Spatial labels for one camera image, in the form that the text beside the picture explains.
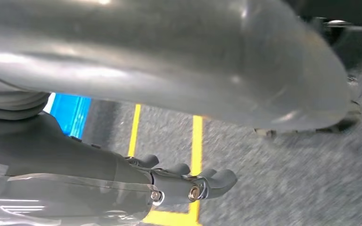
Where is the yellow floor tape square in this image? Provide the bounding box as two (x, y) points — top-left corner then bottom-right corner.
(127, 104), (204, 226)

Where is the black robot lower body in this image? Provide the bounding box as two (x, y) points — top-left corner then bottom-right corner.
(285, 0), (362, 73)

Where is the blue steel shelf rack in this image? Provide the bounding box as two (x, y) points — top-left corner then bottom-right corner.
(43, 92), (92, 140)

